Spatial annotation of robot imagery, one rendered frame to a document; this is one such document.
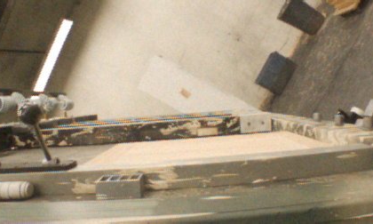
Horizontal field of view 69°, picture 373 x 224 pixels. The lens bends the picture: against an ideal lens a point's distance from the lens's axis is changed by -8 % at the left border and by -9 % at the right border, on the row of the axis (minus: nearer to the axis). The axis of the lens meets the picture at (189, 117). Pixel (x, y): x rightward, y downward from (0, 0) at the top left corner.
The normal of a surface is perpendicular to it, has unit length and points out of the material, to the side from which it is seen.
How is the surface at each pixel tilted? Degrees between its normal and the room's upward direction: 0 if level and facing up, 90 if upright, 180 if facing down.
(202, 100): 90
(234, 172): 90
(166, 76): 90
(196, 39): 90
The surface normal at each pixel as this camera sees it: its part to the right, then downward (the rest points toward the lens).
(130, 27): -0.07, 0.18
